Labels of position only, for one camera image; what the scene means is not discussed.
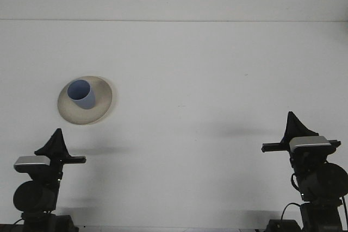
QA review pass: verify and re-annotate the pale blue cup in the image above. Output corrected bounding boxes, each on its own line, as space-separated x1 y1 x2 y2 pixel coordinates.
67 79 96 110

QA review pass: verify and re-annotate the pale round plate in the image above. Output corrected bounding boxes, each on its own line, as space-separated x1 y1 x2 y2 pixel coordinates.
57 76 114 126

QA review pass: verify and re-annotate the black block stand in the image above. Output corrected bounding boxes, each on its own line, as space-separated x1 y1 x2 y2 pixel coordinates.
266 218 301 232
21 215 79 232

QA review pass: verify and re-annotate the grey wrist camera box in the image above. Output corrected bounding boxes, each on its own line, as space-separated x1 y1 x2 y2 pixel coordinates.
289 136 333 153
13 155 51 173

